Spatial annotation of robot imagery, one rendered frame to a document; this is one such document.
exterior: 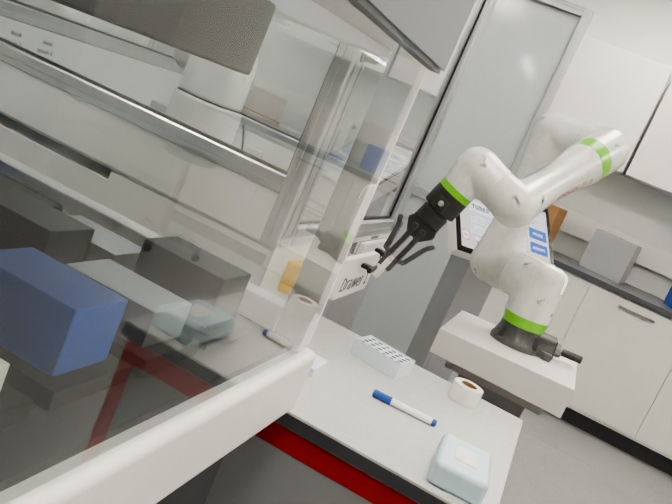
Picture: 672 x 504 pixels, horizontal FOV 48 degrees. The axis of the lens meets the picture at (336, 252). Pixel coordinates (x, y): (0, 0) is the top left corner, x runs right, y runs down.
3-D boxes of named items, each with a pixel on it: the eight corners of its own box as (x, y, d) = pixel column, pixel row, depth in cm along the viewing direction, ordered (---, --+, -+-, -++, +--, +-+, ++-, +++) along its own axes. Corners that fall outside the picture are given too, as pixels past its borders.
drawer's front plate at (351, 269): (364, 288, 214) (380, 253, 212) (332, 300, 186) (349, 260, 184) (359, 285, 214) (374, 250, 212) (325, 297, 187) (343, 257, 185)
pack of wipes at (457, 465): (435, 450, 139) (445, 429, 138) (483, 474, 137) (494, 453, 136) (425, 482, 124) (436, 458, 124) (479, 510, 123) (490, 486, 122)
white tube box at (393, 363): (408, 375, 175) (415, 360, 174) (394, 379, 168) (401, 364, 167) (365, 349, 180) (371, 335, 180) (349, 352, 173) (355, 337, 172)
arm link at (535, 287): (506, 311, 226) (532, 253, 222) (552, 335, 216) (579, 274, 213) (485, 310, 216) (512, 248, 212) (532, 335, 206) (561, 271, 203)
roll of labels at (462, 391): (482, 408, 173) (489, 393, 173) (464, 408, 169) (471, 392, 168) (460, 392, 178) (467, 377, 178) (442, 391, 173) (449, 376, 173)
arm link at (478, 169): (483, 141, 193) (472, 133, 183) (518, 175, 189) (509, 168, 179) (444, 181, 197) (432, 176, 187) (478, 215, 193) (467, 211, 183)
